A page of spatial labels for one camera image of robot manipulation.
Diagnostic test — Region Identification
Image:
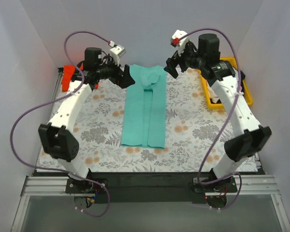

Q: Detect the teal t shirt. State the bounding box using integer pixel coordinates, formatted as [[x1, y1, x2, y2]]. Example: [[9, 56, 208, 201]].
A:
[[121, 65, 167, 148]]

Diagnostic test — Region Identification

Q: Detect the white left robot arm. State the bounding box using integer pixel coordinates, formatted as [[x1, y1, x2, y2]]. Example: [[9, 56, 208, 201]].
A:
[[38, 45, 135, 193]]

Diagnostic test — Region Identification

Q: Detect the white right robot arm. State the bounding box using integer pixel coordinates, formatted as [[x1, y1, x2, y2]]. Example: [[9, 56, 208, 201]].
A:
[[164, 30, 272, 192]]

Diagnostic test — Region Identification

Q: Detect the folded orange t shirt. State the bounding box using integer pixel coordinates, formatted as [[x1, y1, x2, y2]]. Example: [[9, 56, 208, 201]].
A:
[[61, 65, 75, 92]]

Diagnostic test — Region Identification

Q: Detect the yellow plastic bin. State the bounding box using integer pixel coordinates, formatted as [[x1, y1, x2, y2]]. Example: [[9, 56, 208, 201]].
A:
[[200, 57, 253, 110]]

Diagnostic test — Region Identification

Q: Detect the white t shirt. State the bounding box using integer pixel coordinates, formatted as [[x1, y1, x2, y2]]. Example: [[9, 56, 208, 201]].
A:
[[210, 97, 221, 104]]

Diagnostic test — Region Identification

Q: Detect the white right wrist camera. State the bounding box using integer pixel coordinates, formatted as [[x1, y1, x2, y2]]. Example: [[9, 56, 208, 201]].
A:
[[170, 29, 189, 56]]

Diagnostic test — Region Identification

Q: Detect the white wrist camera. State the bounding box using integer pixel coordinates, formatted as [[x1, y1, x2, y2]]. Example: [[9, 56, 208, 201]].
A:
[[109, 45, 126, 66], [170, 29, 189, 56]]

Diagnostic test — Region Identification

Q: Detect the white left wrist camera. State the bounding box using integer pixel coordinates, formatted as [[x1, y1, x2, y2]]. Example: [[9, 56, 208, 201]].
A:
[[109, 45, 126, 66]]

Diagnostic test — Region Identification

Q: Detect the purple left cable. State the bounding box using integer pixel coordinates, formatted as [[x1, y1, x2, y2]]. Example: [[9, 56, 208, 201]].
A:
[[9, 30, 111, 218]]

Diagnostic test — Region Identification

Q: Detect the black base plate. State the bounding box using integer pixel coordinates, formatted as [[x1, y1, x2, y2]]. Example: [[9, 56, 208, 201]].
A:
[[65, 172, 237, 204]]

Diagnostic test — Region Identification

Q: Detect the aluminium rail frame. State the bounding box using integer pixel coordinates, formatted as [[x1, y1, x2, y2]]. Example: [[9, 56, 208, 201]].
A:
[[11, 174, 290, 232]]

